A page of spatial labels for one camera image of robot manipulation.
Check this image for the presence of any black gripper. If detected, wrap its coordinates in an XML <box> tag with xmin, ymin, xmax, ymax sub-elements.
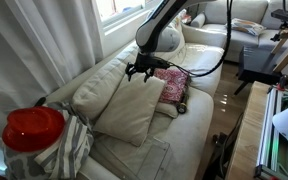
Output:
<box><xmin>124</xmin><ymin>51</ymin><xmax>157</xmax><ymax>84</ymax></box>

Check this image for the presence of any white square pillow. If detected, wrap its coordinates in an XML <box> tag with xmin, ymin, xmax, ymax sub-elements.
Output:
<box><xmin>92</xmin><ymin>71</ymin><xmax>167</xmax><ymax>148</ymax></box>

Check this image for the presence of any red patterned blanket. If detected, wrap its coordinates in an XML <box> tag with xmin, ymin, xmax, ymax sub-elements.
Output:
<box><xmin>153</xmin><ymin>68</ymin><xmax>191</xmax><ymax>104</ymax></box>

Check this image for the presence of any colourful patterned pillow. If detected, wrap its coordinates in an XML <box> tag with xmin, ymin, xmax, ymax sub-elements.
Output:
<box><xmin>227</xmin><ymin>17</ymin><xmax>267</xmax><ymax>37</ymax></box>

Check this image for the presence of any grey round cushion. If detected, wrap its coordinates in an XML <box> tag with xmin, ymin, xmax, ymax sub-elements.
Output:
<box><xmin>153</xmin><ymin>13</ymin><xmax>187</xmax><ymax>53</ymax></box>

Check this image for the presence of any small cream cushion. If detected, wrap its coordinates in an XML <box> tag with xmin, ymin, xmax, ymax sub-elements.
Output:
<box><xmin>155</xmin><ymin>101</ymin><xmax>180</xmax><ymax>120</ymax></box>

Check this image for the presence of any black yellow flashlight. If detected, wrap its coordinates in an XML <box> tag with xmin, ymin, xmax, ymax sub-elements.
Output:
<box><xmin>176</xmin><ymin>89</ymin><xmax>190</xmax><ymax>115</ymax></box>

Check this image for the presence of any white framed window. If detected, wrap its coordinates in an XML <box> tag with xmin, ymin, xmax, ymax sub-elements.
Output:
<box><xmin>95</xmin><ymin>0</ymin><xmax>162</xmax><ymax>33</ymax></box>

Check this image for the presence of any cream fabric sofa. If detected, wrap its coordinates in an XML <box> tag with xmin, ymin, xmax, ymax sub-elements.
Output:
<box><xmin>33</xmin><ymin>23</ymin><xmax>228</xmax><ymax>180</ymax></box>

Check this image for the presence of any clear plastic box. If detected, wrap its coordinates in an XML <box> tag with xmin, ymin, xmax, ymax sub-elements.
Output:
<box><xmin>89</xmin><ymin>134</ymin><xmax>172</xmax><ymax>180</ymax></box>

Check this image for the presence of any small black object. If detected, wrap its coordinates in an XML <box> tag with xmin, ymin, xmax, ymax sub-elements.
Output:
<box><xmin>33</xmin><ymin>96</ymin><xmax>48</xmax><ymax>108</ymax></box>

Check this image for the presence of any black floor device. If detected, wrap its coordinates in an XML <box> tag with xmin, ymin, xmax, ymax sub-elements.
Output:
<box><xmin>211</xmin><ymin>131</ymin><xmax>231</xmax><ymax>158</ymax></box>

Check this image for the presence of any white curtain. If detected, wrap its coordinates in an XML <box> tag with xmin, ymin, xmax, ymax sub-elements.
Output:
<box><xmin>0</xmin><ymin>0</ymin><xmax>106</xmax><ymax>176</ymax></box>

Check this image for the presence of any light grey sofa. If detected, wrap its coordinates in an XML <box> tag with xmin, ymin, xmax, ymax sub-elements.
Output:
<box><xmin>190</xmin><ymin>0</ymin><xmax>288</xmax><ymax>63</ymax></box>

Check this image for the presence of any black low table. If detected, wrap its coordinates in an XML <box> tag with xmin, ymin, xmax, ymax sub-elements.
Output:
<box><xmin>233</xmin><ymin>44</ymin><xmax>285</xmax><ymax>97</ymax></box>

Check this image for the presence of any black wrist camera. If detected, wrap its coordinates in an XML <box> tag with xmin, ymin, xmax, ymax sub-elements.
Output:
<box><xmin>152</xmin><ymin>57</ymin><xmax>171</xmax><ymax>70</ymax></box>

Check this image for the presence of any aluminium frame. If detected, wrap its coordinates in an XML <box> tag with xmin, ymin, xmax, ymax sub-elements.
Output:
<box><xmin>254</xmin><ymin>87</ymin><xmax>288</xmax><ymax>180</ymax></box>

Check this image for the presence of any black camera on stand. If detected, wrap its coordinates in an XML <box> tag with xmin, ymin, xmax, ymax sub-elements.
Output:
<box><xmin>270</xmin><ymin>8</ymin><xmax>288</xmax><ymax>25</ymax></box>

